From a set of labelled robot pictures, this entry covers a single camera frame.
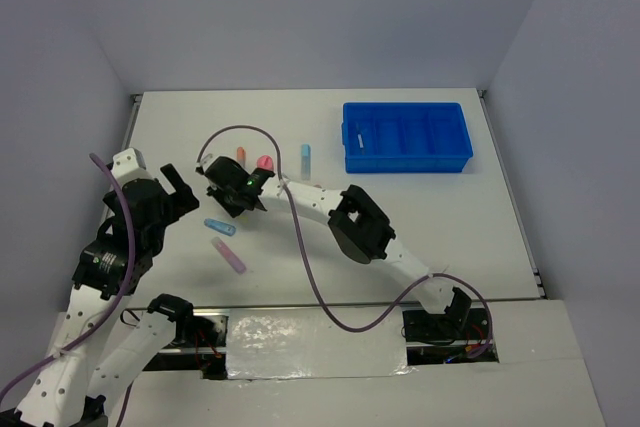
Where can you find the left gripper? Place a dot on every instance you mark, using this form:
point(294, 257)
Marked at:
point(183, 199)

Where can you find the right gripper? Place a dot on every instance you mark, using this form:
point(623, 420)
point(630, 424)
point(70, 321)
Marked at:
point(217, 193)

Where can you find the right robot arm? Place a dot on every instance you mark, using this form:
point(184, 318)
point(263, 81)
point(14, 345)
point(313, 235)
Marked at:
point(361, 229)

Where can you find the silver foil tape sheet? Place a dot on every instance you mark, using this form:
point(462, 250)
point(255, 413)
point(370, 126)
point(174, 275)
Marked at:
point(282, 344)

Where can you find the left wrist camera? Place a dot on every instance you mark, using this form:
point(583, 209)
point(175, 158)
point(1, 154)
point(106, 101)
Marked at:
point(128, 166)

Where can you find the pink purple highlighter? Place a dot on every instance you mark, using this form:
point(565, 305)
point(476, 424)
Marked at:
point(229, 256)

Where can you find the orange capped marker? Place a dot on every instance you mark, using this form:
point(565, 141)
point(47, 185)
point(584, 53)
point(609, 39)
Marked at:
point(241, 155)

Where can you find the blue plastic compartment tray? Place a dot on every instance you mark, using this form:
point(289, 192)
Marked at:
point(406, 137)

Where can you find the pink lid clip jar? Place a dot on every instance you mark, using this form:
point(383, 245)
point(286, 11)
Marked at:
point(265, 162)

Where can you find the purple clear pen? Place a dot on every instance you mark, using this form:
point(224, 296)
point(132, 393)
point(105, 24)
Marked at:
point(360, 138)

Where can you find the light blue eraser stick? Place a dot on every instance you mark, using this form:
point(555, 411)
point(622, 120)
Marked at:
point(305, 168)

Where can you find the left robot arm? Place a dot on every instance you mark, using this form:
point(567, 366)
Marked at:
point(78, 384)

